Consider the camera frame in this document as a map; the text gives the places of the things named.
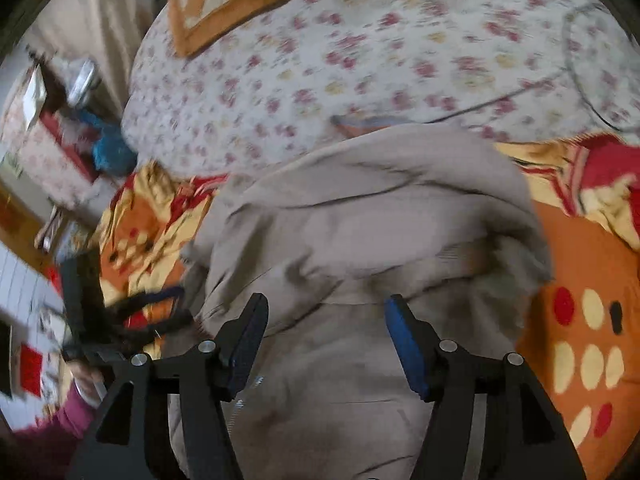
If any beige curtain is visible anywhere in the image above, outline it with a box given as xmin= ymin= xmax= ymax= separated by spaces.
xmin=30 ymin=0 xmax=161 ymax=116

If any orange red printed blanket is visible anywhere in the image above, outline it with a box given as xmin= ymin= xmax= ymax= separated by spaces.
xmin=95 ymin=132 xmax=640 ymax=471

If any floral bed sheet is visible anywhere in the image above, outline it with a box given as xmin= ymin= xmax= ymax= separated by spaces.
xmin=122 ymin=0 xmax=640 ymax=181

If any blue plastic bag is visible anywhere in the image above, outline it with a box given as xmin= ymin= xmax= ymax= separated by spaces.
xmin=80 ymin=110 xmax=138 ymax=176

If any person's left hand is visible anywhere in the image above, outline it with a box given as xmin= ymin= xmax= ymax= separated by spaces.
xmin=70 ymin=360 xmax=108 ymax=407

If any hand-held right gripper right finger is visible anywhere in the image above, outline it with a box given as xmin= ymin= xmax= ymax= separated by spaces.
xmin=384 ymin=294 xmax=587 ymax=480

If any floral covered furniture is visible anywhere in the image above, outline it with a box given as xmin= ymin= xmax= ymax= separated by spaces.
xmin=0 ymin=62 xmax=108 ymax=211

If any beige sweatshirt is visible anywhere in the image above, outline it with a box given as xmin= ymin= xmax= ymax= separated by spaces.
xmin=167 ymin=122 xmax=553 ymax=480

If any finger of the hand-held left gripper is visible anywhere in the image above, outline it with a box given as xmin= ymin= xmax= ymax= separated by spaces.
xmin=121 ymin=311 xmax=196 ymax=347
xmin=106 ymin=285 xmax=187 ymax=319

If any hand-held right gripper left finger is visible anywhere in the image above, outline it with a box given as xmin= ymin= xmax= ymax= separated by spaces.
xmin=65 ymin=292 xmax=269 ymax=480

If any blue orange cloth strip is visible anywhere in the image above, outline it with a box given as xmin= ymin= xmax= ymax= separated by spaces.
xmin=331 ymin=114 xmax=416 ymax=137

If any thin black cable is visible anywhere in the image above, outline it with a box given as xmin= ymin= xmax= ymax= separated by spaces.
xmin=430 ymin=2 xmax=640 ymax=133

